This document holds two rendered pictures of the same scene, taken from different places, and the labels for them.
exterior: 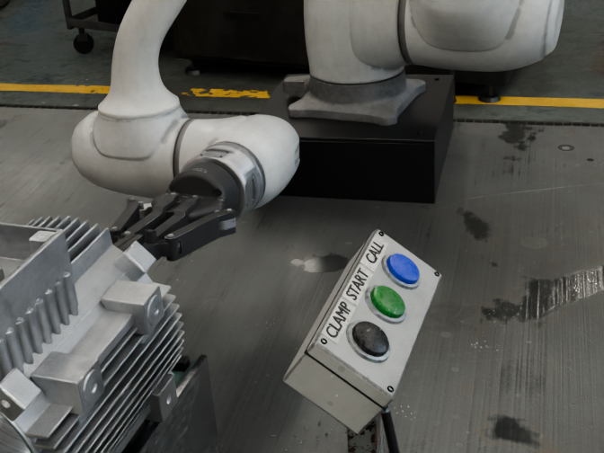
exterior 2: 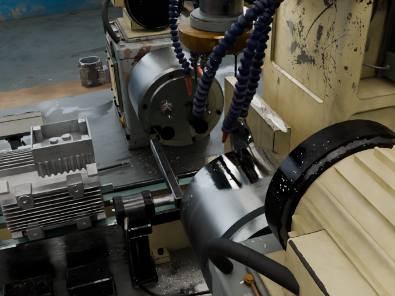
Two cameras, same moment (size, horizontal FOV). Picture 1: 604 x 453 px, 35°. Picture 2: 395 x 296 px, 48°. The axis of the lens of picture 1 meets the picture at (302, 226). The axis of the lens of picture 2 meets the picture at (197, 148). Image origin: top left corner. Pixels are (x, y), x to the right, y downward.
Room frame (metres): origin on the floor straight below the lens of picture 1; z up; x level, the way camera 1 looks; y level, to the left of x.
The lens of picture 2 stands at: (0.84, 1.06, 1.60)
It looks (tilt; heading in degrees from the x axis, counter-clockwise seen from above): 32 degrees down; 233
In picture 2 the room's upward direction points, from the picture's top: 2 degrees counter-clockwise
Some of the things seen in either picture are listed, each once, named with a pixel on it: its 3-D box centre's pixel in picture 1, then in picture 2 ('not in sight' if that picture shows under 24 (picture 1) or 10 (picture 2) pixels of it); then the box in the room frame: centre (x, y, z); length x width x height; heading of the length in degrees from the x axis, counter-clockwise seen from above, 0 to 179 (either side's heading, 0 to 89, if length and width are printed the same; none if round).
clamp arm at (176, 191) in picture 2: not in sight; (165, 170); (0.40, 0.35, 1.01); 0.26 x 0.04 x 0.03; 69
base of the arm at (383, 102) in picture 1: (346, 84); not in sight; (1.47, -0.09, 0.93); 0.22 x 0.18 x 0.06; 64
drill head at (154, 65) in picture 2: not in sight; (170, 88); (0.16, 0.03, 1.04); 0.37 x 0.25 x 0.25; 69
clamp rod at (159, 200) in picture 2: not in sight; (157, 202); (0.48, 0.43, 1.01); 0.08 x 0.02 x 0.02; 159
